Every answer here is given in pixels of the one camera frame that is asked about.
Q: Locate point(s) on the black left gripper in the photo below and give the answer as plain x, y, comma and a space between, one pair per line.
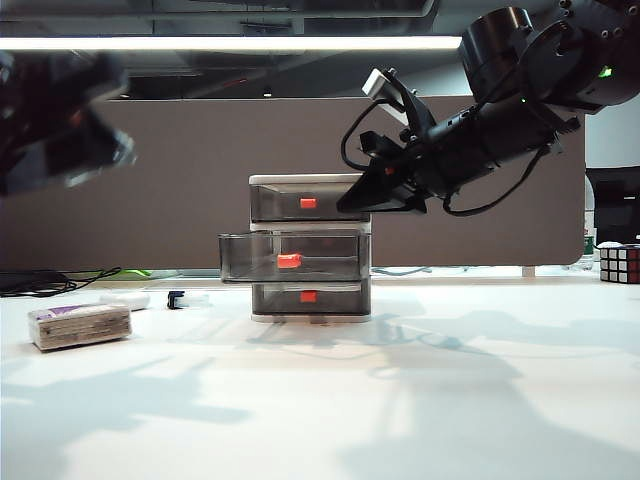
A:
55, 95

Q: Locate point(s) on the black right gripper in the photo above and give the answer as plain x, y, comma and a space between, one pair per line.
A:
475, 145

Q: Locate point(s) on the white three-drawer cabinet frame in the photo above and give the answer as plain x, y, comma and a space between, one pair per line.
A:
305, 178

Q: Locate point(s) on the smoky drawer with wavy line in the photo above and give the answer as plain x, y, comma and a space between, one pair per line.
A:
250, 260

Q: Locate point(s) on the napkin pack with purple print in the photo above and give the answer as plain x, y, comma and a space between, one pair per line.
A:
80, 327

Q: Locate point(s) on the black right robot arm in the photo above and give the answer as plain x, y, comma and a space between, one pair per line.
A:
550, 50

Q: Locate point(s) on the smoky drawer with plain front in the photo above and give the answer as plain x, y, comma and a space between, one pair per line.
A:
280, 202

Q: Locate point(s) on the smoky drawer above cabinet base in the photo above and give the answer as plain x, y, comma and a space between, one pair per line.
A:
280, 300

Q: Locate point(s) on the brown desk partition panel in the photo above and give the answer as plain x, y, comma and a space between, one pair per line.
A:
200, 175

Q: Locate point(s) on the white earbud case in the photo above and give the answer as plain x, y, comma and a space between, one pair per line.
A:
125, 300

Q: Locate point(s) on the white partition foot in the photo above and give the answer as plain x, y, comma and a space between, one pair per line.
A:
529, 272

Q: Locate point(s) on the small black clip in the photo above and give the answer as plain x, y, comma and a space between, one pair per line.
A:
175, 300

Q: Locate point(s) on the long ceiling light strip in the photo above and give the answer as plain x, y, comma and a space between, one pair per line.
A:
250, 43

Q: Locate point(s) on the black monitor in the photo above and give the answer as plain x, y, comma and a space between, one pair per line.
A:
615, 205

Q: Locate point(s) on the rubik's cube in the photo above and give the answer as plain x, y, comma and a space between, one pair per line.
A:
620, 265

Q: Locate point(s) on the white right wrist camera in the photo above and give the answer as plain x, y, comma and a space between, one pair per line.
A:
382, 87

